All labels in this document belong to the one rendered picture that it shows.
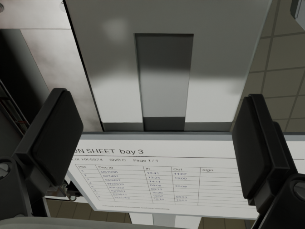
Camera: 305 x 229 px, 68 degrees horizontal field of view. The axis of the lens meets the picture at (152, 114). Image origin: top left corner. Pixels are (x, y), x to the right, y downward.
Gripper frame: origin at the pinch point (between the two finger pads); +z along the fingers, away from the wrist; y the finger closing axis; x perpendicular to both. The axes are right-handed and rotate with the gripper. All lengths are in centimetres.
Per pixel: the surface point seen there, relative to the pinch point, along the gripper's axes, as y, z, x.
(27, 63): -19.1, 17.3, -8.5
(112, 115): -3.3, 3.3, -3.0
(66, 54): -9.6, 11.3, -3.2
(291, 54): 59, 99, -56
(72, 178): -8.4, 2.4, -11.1
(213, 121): 3.7, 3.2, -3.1
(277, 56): 53, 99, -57
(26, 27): -10.6, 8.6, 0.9
